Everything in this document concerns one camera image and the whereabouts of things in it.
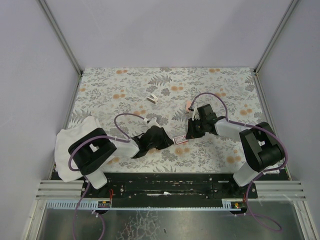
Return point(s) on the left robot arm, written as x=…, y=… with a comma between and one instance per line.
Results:
x=125, y=148

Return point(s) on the right aluminium frame post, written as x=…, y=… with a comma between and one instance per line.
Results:
x=280, y=27

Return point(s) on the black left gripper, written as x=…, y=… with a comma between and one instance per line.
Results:
x=157, y=137

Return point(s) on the left aluminium frame post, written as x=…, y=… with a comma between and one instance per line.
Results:
x=59, y=35

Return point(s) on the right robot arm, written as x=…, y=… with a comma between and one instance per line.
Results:
x=260, y=146

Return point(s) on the floral patterned table mat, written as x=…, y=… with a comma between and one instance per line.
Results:
x=117, y=98

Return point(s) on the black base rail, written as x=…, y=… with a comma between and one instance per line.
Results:
x=170, y=190

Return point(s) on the red white staple box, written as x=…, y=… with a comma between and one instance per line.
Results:
x=180, y=139

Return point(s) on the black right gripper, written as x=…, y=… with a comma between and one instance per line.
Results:
x=194, y=127

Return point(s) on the pink small object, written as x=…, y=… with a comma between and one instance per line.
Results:
x=187, y=107

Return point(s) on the white cloth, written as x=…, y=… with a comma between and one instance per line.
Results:
x=67, y=150

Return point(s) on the white cable duct strip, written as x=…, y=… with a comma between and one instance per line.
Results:
x=83, y=205

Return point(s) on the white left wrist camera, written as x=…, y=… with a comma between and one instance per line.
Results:
x=152, y=122

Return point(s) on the aluminium frame post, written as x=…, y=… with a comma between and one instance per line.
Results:
x=59, y=35
x=280, y=27

